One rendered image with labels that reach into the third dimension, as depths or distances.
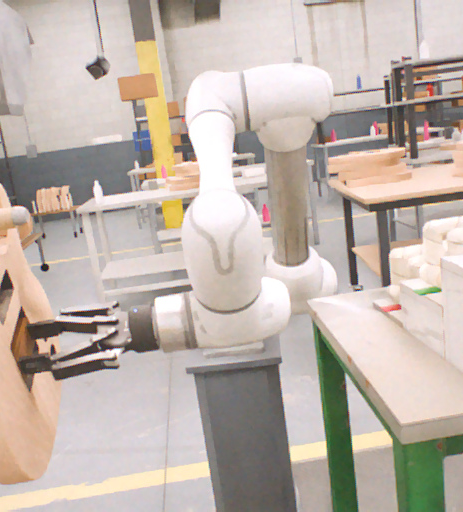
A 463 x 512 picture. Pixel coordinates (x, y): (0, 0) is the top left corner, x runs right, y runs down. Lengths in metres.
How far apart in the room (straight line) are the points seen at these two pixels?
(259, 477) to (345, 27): 11.30
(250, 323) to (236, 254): 0.16
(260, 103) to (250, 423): 0.92
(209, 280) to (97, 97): 11.31
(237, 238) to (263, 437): 1.09
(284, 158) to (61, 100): 10.90
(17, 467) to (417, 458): 0.55
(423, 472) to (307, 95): 0.77
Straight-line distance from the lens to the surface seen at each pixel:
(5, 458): 0.86
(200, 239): 0.71
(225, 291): 0.76
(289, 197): 1.39
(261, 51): 12.09
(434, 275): 1.00
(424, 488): 0.87
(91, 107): 12.01
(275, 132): 1.27
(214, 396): 1.66
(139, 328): 0.87
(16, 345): 0.92
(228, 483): 1.81
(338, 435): 1.39
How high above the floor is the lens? 1.33
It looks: 13 degrees down
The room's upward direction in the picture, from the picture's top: 8 degrees counter-clockwise
